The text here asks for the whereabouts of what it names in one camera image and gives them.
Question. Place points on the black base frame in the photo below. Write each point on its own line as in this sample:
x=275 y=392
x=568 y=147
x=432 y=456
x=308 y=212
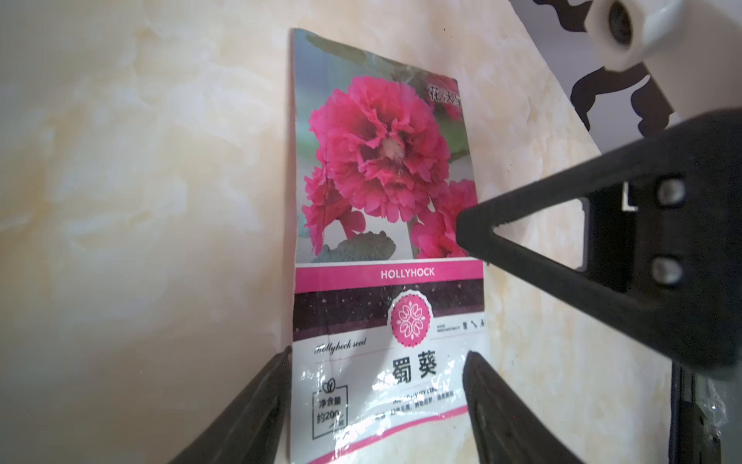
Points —
x=698 y=414

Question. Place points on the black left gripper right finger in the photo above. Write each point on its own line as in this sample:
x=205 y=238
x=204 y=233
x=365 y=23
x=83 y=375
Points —
x=505 y=429

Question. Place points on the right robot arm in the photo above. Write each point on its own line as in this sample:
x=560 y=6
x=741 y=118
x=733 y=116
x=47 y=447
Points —
x=692 y=49

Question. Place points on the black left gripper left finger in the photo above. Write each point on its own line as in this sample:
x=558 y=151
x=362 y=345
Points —
x=248 y=430

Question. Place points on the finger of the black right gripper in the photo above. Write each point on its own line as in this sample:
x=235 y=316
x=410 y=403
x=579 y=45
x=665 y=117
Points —
x=660 y=240

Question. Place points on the pink hollyhock seed packet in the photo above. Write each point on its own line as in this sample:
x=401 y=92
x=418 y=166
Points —
x=387 y=305

